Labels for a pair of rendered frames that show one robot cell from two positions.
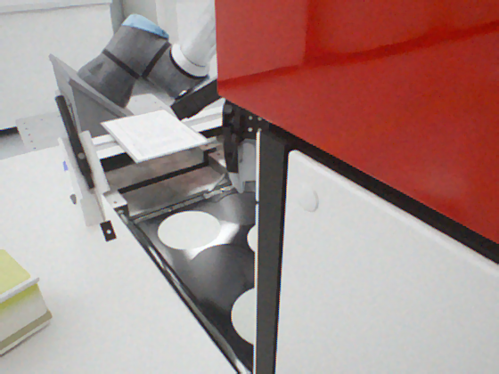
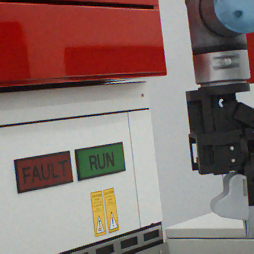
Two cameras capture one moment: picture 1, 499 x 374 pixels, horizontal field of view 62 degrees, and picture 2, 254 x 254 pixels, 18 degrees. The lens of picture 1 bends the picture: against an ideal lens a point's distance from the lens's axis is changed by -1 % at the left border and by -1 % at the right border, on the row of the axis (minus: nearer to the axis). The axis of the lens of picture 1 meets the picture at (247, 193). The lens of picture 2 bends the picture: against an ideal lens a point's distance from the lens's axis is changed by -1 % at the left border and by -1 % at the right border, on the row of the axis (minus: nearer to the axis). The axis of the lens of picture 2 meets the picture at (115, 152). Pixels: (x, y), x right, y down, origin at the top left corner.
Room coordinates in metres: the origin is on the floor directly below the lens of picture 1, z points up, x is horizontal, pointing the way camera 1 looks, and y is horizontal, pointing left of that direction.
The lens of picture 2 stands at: (1.50, -0.46, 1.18)
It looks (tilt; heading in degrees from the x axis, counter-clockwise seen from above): 3 degrees down; 164
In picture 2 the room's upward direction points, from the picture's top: 6 degrees counter-clockwise
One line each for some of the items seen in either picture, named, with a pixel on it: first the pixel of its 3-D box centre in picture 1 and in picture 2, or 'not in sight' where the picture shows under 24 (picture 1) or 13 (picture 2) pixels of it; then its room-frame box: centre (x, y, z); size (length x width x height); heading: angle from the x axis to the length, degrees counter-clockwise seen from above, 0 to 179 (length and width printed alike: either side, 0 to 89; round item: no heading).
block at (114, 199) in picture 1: (111, 201); not in sight; (0.62, 0.25, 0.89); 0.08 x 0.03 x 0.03; 35
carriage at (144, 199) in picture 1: (192, 188); not in sight; (0.72, 0.11, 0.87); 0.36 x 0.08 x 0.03; 125
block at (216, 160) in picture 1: (224, 164); not in sight; (0.76, 0.05, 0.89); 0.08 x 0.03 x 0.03; 35
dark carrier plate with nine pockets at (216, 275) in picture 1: (283, 240); not in sight; (0.51, -0.06, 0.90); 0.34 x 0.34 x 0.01; 35
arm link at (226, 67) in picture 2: not in sight; (221, 69); (0.52, -0.01, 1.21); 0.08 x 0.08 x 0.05
